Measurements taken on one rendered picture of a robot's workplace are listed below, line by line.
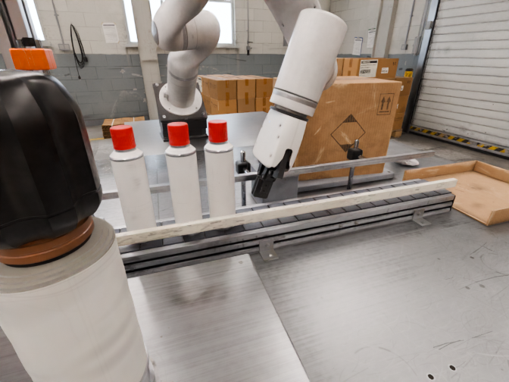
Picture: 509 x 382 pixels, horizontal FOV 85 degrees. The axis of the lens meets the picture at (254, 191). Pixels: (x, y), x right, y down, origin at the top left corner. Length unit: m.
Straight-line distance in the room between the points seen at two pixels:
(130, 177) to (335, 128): 0.56
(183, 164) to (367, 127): 0.57
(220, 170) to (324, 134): 0.41
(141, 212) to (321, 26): 0.42
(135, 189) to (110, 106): 5.57
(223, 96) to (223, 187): 3.45
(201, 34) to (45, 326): 0.99
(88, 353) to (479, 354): 0.46
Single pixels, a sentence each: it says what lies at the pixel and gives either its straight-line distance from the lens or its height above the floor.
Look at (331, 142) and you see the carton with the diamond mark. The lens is 0.84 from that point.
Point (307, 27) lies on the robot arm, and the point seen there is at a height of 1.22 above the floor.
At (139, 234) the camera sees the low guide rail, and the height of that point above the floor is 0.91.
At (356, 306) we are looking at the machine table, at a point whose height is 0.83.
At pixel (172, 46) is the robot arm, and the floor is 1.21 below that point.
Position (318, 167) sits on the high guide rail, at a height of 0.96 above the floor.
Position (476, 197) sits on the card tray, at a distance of 0.98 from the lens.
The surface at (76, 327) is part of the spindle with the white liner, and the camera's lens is 0.24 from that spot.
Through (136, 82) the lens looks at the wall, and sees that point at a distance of 6.00.
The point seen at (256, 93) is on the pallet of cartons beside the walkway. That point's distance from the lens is 4.10.
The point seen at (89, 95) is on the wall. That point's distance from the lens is 6.04.
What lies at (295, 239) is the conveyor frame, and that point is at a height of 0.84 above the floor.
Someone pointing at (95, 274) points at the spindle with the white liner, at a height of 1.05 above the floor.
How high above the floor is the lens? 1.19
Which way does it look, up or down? 26 degrees down
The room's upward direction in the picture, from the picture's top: straight up
